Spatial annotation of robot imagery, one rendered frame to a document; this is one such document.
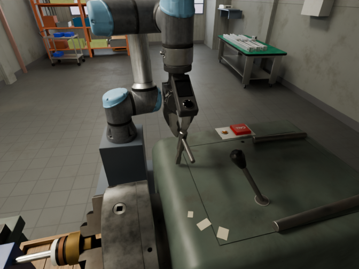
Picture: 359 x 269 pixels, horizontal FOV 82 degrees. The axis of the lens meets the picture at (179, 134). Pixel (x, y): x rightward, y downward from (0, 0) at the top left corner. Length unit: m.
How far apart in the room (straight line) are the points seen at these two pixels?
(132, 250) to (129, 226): 0.05
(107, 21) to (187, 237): 0.51
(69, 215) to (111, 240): 1.74
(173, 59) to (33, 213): 2.18
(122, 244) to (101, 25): 0.51
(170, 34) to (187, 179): 0.37
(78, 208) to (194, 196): 1.83
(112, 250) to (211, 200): 0.26
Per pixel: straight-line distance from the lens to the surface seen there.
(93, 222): 0.70
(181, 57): 0.51
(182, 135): 0.57
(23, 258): 0.79
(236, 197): 0.58
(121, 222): 0.57
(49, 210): 2.43
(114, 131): 1.02
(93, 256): 0.68
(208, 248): 0.49
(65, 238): 0.74
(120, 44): 7.73
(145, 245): 0.56
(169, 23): 0.50
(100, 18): 0.56
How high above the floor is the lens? 1.69
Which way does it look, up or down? 34 degrees down
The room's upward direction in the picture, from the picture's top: straight up
